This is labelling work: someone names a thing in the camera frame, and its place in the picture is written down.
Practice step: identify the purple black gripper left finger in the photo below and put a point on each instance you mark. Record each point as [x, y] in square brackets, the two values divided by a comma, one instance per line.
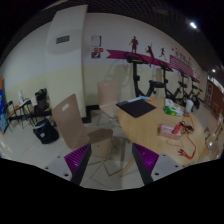
[77, 162]

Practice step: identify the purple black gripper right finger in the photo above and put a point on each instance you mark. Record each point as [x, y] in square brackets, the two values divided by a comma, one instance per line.
[145, 160]

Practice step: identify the red charger plug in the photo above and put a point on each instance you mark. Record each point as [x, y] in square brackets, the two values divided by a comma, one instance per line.
[176, 129]

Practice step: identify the pink tissue box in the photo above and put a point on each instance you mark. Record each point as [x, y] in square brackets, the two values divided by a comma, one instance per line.
[166, 131]

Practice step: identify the black backpack on floor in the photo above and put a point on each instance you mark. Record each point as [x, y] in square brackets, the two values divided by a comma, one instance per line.
[45, 132]

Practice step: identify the near beige wooden chair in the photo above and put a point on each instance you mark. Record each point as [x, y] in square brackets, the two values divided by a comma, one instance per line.
[76, 134]

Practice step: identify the beige wooden chair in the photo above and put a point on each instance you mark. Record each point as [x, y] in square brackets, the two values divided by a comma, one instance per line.
[108, 98]
[76, 134]

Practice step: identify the black mat on table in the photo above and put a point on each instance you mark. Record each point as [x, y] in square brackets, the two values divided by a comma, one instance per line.
[136, 108]

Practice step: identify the green tissue pack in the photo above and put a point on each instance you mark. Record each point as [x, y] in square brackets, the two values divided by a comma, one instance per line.
[174, 111]

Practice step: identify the blue paper on table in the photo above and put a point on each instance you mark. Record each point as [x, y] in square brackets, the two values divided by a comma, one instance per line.
[140, 98]

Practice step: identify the black folding chair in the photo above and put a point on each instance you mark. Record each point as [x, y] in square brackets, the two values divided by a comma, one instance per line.
[42, 109]

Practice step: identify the white cup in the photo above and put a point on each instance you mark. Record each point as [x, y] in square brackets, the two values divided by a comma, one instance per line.
[189, 105]

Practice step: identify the small desk with items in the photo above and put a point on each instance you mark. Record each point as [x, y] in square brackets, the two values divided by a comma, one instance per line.
[22, 110]

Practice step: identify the far beige wooden chair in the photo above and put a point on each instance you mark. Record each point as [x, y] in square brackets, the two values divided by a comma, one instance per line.
[108, 98]

